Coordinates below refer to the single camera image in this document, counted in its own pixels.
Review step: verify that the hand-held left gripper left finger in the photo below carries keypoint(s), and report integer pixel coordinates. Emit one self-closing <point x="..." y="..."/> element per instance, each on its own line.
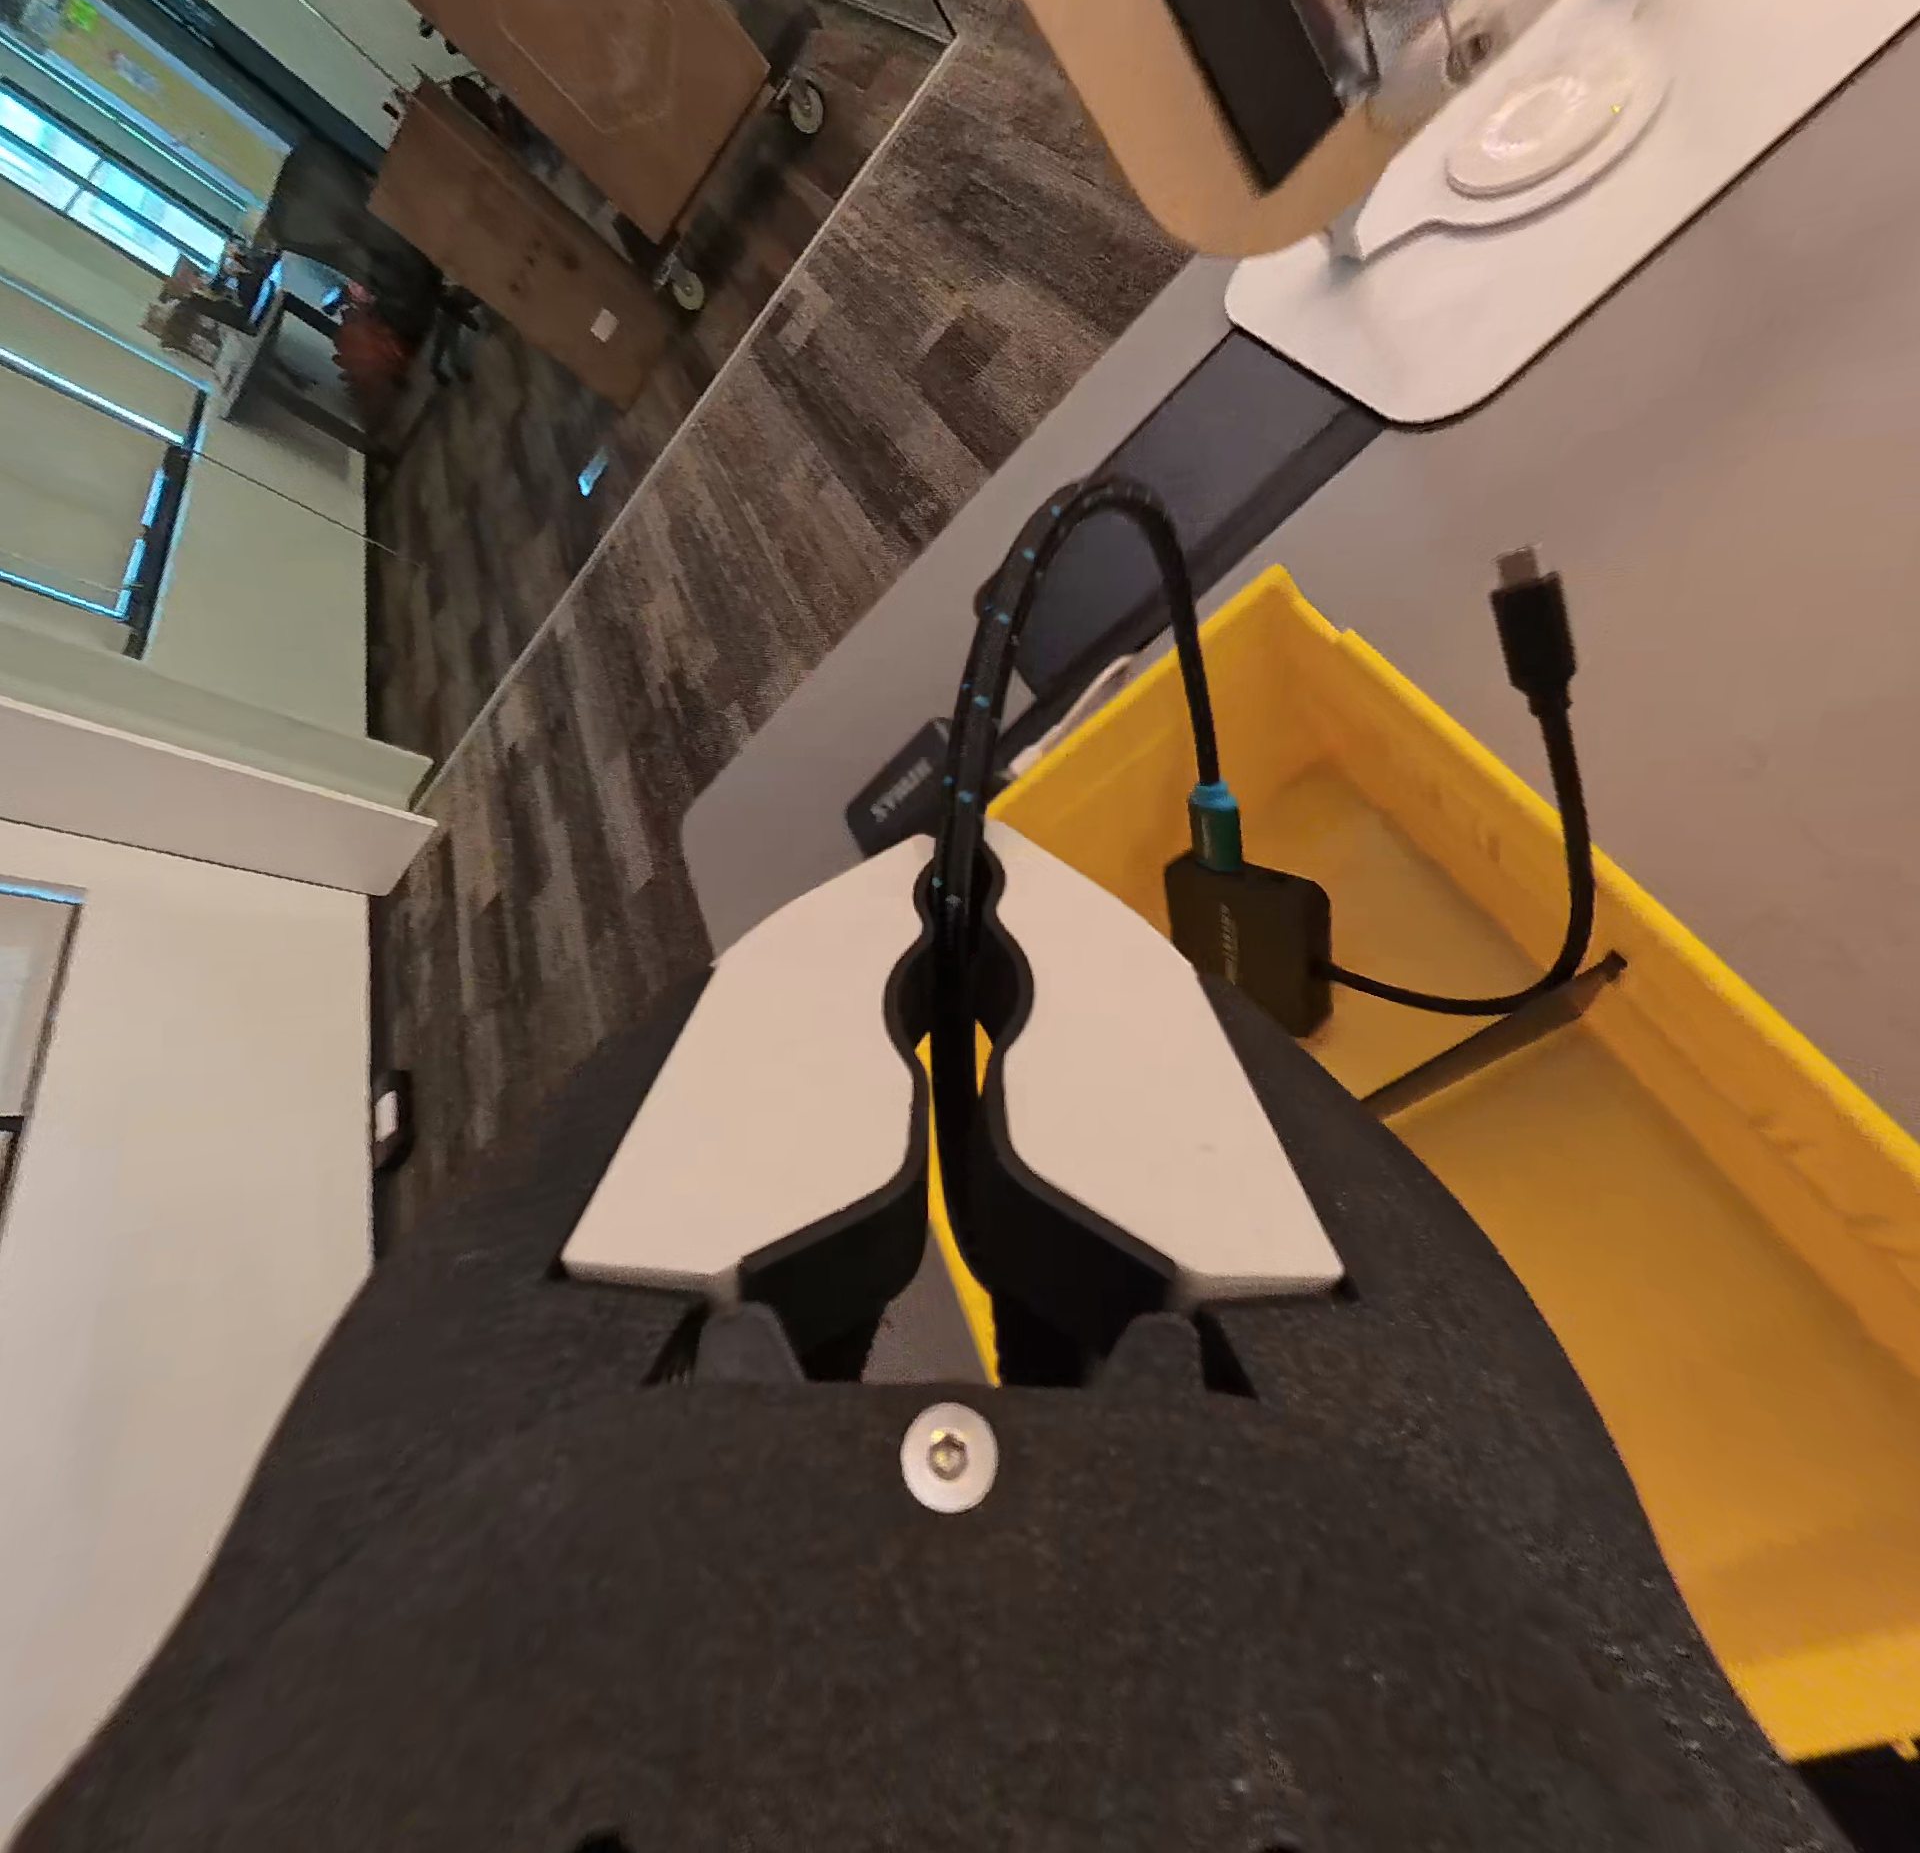
<point x="748" y="1104"/>

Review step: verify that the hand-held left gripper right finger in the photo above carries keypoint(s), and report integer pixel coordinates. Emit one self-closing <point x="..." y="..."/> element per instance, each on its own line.
<point x="1155" y="1120"/>

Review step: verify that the black hdmi adapter hub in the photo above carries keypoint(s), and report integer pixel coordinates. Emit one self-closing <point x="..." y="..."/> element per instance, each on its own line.
<point x="1244" y="938"/>

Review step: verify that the yellow plastic bin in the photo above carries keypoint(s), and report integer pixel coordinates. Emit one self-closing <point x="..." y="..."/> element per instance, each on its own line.
<point x="1651" y="1283"/>

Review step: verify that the black desk control box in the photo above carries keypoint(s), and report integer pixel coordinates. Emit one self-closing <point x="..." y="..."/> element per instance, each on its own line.
<point x="899" y="794"/>

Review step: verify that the black bin divider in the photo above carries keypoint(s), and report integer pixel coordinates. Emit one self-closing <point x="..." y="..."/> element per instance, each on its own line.
<point x="1502" y="1036"/>

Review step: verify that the white display stand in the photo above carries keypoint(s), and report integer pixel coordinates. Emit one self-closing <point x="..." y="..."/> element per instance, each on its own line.
<point x="1502" y="322"/>

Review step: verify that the cluttered office desk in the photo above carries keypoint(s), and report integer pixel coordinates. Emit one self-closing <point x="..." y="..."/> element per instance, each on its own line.
<point x="301" y="337"/>

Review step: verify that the cardboard box with white label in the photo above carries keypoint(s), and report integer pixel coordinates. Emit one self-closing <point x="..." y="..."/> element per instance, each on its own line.
<point x="509" y="247"/>

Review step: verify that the large office window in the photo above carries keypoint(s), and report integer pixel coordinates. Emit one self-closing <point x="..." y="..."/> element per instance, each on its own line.
<point x="92" y="383"/>

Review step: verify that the rounded wooden panel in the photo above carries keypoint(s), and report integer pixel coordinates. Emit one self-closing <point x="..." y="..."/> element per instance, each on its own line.
<point x="1112" y="81"/>

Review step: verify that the clear plastic disc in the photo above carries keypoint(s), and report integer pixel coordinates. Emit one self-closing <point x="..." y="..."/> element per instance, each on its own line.
<point x="1555" y="120"/>

